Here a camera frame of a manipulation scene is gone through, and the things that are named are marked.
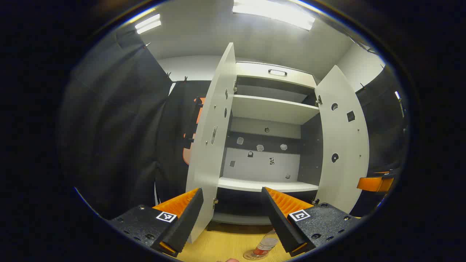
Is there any clear water bottle red label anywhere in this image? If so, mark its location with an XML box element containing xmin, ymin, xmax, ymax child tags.
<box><xmin>254</xmin><ymin>230</ymin><xmax>279</xmax><ymax>257</ymax></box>

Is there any white cabinet door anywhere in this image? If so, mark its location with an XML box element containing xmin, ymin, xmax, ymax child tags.
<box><xmin>186</xmin><ymin>43</ymin><xmax>237</xmax><ymax>244</ymax></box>
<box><xmin>314</xmin><ymin>65</ymin><xmax>370</xmax><ymax>215</ymax></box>

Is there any white cabinet with shelves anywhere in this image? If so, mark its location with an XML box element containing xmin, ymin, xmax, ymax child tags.
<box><xmin>213</xmin><ymin>61</ymin><xmax>324</xmax><ymax>226</ymax></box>

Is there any black backdrop cloth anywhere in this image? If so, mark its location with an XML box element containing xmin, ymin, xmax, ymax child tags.
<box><xmin>60</xmin><ymin>25</ymin><xmax>410</xmax><ymax>221</ymax></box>

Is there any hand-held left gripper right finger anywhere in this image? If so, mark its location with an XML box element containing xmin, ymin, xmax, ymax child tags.
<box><xmin>261</xmin><ymin>187</ymin><xmax>362</xmax><ymax>257</ymax></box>

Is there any narrow ceiling light strip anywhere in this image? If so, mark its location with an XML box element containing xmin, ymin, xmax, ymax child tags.
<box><xmin>135</xmin><ymin>14</ymin><xmax>162</xmax><ymax>35</ymax></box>

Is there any large ceiling light panel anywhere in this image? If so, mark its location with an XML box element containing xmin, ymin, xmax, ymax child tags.
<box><xmin>232</xmin><ymin>0</ymin><xmax>316</xmax><ymax>31</ymax></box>

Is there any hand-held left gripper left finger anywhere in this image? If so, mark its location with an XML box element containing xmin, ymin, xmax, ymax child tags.
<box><xmin>109</xmin><ymin>188</ymin><xmax>204</xmax><ymax>257</ymax></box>

